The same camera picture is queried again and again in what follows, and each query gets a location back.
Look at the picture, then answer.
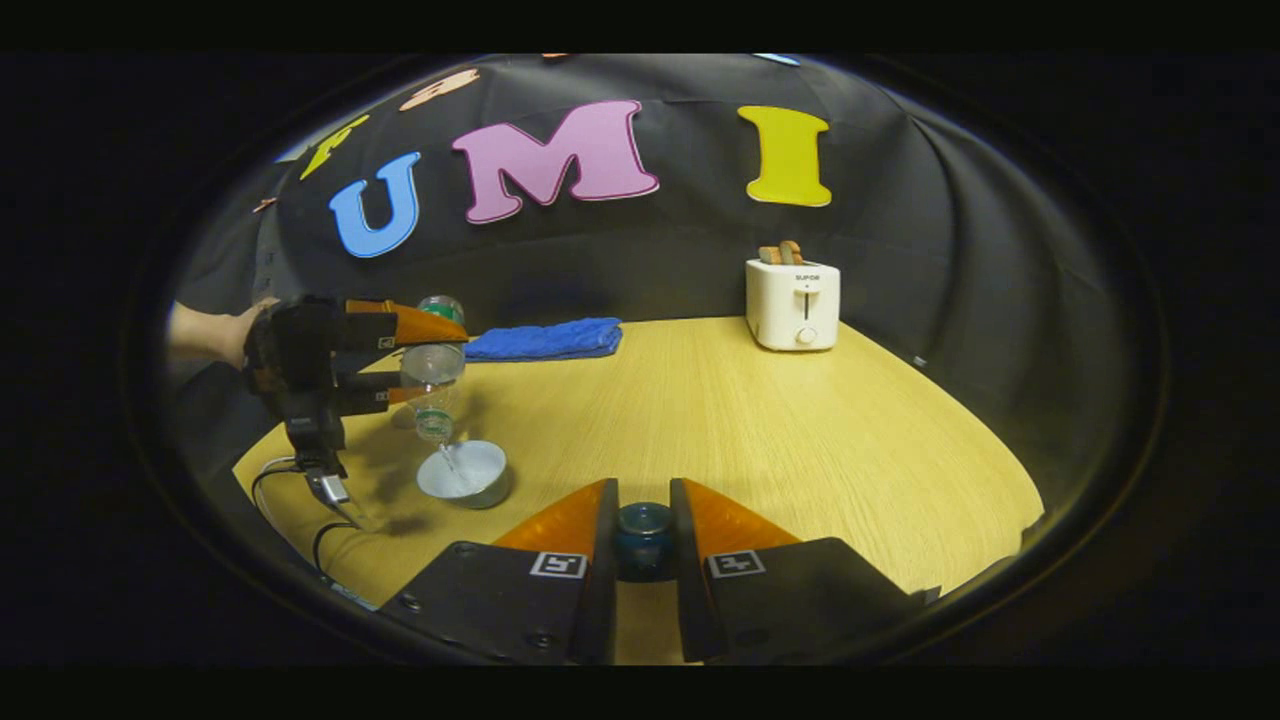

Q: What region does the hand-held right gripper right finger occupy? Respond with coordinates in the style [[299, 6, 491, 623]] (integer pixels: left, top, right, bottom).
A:
[[668, 477, 943, 664]]

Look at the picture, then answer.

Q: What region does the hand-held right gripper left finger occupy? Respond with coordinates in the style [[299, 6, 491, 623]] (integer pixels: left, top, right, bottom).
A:
[[378, 477, 621, 666]]

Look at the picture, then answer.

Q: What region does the clear plastic water bottle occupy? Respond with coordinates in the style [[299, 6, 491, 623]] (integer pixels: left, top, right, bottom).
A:
[[400, 295, 468, 446]]

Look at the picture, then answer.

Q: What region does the dark teal teacup lid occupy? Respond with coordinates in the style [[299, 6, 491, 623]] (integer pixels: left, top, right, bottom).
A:
[[613, 501, 678, 584]]

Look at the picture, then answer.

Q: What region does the blue folded towel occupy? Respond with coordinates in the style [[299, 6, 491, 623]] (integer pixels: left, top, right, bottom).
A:
[[464, 317, 624, 362]]

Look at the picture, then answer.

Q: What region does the white toaster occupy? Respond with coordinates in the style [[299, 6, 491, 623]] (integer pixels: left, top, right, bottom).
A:
[[745, 258, 841, 352]]

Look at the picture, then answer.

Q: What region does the black backdrop cloth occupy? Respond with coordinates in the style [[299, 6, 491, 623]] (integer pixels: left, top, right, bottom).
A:
[[170, 55, 1131, 501]]

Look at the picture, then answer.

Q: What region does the black cable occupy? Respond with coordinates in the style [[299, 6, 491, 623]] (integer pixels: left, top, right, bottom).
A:
[[250, 456, 331, 576]]

